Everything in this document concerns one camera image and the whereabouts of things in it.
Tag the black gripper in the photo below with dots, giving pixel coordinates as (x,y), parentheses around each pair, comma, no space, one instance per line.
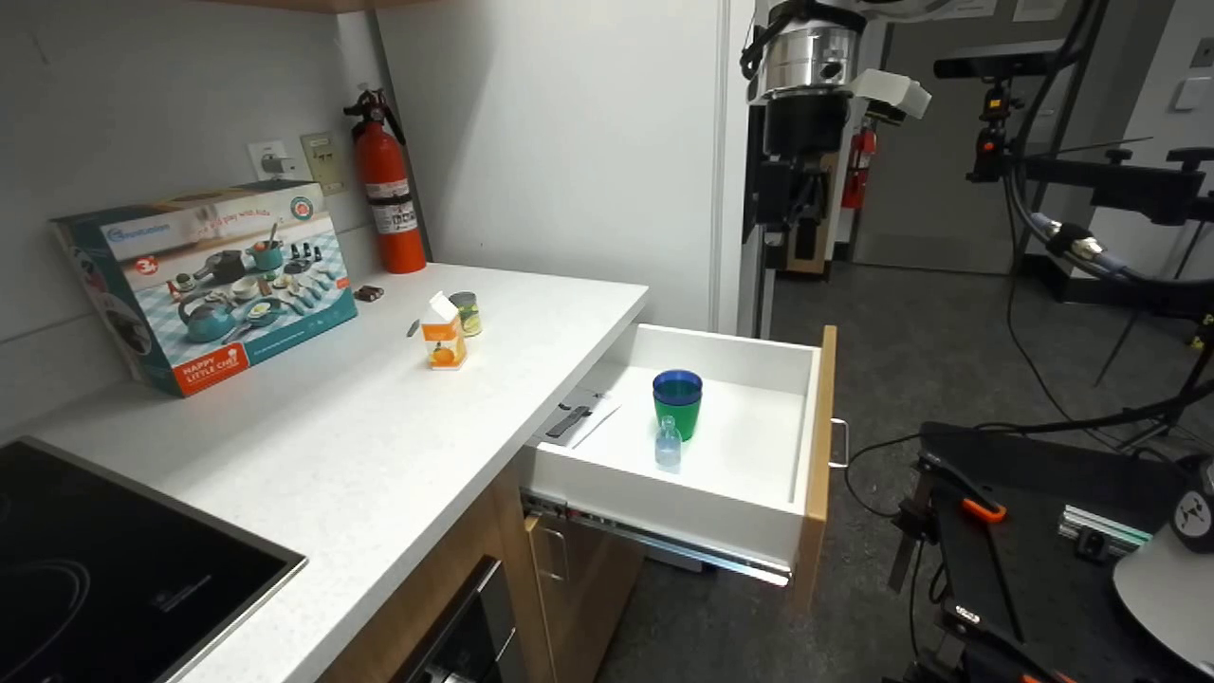
(804,128)

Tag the orange juice carton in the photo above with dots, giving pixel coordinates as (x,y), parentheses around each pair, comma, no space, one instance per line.
(445,340)

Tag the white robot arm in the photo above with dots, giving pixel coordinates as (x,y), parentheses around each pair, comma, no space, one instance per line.
(810,57)

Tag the white drawer with wood front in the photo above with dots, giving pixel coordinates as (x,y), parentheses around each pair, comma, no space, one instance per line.
(733,440)

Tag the small clear water bottle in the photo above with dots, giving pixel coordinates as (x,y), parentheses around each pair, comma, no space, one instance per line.
(666,440)

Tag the small red fire extinguisher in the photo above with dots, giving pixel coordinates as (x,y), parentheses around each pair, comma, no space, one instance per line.
(863,166)

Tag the blue plastic cup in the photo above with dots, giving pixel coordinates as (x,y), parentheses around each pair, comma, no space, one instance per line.
(675,386)

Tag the green plastic cup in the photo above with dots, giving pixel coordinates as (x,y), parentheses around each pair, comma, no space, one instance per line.
(681,424)

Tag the white printed instruction sheet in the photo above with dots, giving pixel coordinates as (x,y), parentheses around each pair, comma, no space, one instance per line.
(592,420)

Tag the yellow green food can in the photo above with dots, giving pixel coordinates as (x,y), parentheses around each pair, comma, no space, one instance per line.
(469,316)

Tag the black equipment cart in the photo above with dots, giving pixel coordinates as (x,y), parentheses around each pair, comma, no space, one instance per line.
(1027,474)

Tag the orange clamp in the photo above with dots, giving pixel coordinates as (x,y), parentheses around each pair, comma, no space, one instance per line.
(982,511)

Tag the small dark flat object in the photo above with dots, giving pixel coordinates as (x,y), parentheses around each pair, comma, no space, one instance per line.
(370,295)

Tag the wooden lower cabinet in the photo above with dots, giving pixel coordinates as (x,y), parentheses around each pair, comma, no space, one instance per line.
(428,593)

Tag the built-in black oven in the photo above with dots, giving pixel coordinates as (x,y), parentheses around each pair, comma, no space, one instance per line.
(469,631)

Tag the white round disc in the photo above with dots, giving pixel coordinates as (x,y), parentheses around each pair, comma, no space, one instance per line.
(1171,602)

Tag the cookware set cardboard box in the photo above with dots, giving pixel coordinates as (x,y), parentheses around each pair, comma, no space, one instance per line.
(220,287)

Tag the black glass cooktop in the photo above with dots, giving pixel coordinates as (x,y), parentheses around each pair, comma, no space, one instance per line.
(101,572)

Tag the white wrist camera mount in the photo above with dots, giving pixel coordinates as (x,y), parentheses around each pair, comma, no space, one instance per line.
(895,94)

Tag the beige wall switch plate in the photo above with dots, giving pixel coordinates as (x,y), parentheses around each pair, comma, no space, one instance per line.
(321,161)

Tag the white wall outlet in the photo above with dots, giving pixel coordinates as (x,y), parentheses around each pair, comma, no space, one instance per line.
(273,161)

